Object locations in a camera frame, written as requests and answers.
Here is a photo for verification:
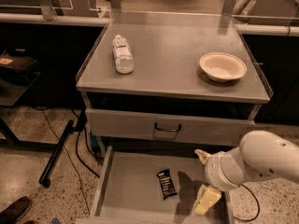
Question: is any grey open middle drawer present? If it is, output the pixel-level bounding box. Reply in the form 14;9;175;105
76;147;235;224

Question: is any black rxbar chocolate bar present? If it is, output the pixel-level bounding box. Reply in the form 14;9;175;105
156;169;178;200

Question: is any black floor cable right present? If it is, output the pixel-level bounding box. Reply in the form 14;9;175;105
233;184;261;223

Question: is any grey horizontal rail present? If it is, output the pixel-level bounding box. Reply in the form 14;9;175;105
0;13;111;27

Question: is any black side table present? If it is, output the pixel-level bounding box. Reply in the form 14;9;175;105
0;73;58;152

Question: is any clear plastic water bottle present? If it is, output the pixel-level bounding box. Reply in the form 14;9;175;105
112;35;134;74

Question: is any grey metal drawer cabinet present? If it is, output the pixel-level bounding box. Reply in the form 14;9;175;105
77;12;272;150

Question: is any black stand leg with wheel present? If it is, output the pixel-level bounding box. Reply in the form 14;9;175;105
38;120;74;188

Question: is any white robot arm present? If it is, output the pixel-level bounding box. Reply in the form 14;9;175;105
192;131;299;216

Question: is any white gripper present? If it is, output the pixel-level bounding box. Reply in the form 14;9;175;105
192;149;238;216

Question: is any grey top drawer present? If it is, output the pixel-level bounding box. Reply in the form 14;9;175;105
86;108;255;146

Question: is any dark box on table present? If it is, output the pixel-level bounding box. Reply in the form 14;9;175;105
0;49;38;73

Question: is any black floor cable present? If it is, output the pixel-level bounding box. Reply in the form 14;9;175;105
233;184;261;223
69;108;106;179

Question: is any black drawer handle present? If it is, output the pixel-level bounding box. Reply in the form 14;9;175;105
154;122;182;133

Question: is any white paper bowl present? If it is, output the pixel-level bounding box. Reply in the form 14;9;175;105
199;52;247;83

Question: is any dark shoe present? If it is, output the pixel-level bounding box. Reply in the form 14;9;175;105
0;196;32;224

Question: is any black floor cable left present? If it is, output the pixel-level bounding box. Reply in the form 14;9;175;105
69;108;106;179

